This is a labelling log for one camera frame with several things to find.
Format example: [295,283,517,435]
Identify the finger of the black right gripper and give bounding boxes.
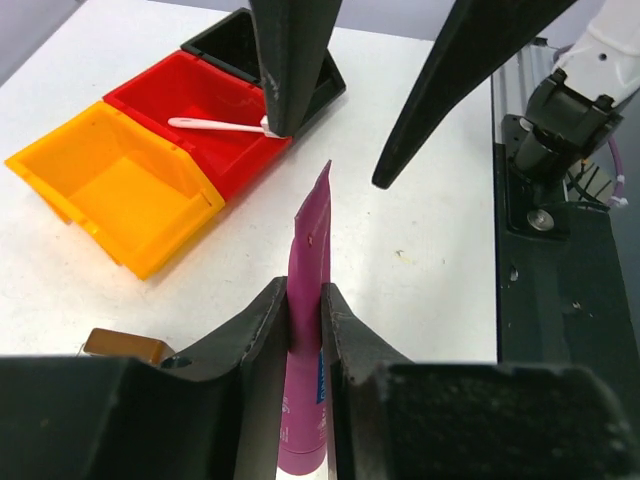
[250,0,344,137]
[372,0,574,189]

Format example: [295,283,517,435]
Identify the pink toothpaste tube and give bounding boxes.
[278,164,331,476]

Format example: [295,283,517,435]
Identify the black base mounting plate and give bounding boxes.
[493,144,639,430]

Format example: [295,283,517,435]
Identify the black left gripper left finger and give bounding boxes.
[1,277,288,479]

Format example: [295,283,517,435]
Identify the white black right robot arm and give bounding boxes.
[251,1,639,189]

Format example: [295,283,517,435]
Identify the black plastic bin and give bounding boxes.
[181,1,346,137]

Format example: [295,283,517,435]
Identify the yellow plastic bin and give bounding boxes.
[5,101,225,280]

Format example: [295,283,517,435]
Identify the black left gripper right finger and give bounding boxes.
[320,283,639,479]

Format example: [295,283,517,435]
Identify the red plastic bin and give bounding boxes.
[104,51,292,200]

